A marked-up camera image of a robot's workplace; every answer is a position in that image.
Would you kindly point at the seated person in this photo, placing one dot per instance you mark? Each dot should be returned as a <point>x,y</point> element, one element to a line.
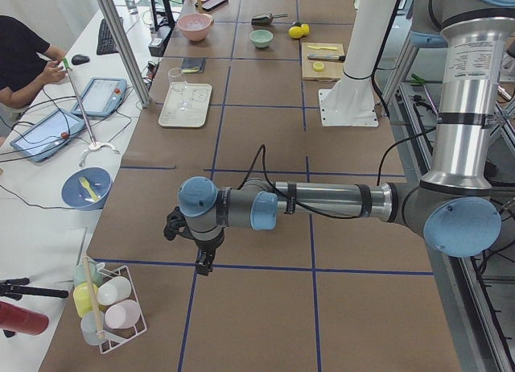
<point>28,63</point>

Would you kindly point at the steel muddler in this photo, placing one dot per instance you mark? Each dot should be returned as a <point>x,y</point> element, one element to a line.
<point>328,58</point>

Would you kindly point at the grey folded cloth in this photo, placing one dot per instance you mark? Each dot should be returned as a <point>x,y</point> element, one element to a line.
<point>191,62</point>

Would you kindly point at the green bowl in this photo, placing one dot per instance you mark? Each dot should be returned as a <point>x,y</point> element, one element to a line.
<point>261,38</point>

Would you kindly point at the pink bowl with ice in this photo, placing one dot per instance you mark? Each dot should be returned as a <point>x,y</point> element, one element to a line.
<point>195,27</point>

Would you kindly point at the red bottle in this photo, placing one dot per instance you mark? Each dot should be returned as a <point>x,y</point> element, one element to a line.
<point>21,320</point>

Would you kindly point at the black keyboard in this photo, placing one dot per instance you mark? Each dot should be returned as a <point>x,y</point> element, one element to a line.
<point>105,41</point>

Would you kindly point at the blue bowl with fork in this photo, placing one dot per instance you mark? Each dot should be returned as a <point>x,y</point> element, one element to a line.
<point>87,189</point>

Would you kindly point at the blue tablet near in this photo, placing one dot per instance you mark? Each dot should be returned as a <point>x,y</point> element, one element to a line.
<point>48,135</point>

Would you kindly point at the clear wine glass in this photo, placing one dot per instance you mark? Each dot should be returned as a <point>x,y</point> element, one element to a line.
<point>177,81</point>

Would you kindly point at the blue tablet far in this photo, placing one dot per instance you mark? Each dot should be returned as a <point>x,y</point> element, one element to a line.
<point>102,96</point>

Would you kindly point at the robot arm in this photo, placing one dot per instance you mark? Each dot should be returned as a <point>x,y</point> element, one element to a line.
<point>450,207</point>

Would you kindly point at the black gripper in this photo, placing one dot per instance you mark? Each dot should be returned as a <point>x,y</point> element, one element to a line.
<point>209,243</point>

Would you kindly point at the blue tablet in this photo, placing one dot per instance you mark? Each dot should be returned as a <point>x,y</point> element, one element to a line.
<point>48,135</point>
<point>102,96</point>

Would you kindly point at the white wire cup rack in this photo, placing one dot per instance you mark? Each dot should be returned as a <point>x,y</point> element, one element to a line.
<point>108,305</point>

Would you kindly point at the cream bear tray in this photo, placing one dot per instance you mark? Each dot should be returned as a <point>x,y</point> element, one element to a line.
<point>198,97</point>

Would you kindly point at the lemon half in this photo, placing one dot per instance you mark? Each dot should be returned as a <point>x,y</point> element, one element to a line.
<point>318,66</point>

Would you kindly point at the wooden cutting board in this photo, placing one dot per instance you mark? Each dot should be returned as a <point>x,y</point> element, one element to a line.
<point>322,61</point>

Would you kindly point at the yellow sponge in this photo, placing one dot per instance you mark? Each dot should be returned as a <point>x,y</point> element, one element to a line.
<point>190,70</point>

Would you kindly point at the whole yellow lemon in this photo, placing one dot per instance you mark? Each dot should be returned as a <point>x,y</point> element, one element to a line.
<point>296,32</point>

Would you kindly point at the black computer mouse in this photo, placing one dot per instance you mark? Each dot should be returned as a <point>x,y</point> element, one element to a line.
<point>79,59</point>

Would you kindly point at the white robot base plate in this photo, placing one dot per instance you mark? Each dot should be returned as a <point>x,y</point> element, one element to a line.
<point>350,102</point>

